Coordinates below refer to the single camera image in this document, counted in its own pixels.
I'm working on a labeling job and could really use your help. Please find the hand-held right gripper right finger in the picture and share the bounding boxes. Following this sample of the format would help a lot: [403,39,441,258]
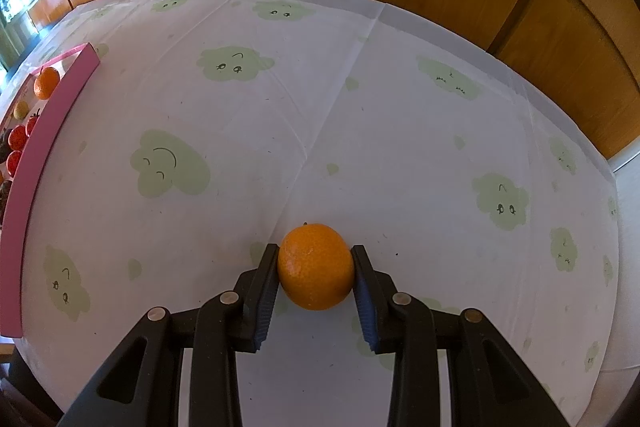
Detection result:
[350,245,571,427]

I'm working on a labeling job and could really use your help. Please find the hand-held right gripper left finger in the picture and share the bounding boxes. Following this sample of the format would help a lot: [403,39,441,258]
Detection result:
[57,243,281,427]

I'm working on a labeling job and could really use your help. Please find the small orange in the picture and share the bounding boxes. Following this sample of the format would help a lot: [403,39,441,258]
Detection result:
[277,222,355,311]

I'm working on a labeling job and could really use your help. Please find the pink shallow cardboard box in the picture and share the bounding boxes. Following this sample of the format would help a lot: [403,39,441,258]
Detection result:
[0,42,101,339]

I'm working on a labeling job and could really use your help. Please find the large reddish orange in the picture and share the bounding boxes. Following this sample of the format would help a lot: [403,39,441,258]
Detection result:
[33,67,61,100]

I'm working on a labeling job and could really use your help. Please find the white tablecloth with green clouds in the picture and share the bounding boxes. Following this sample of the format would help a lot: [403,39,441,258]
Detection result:
[12,0,621,427]

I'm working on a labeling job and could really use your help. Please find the wooden door with glass panes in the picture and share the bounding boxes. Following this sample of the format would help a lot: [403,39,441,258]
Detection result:
[0,0,38,72]

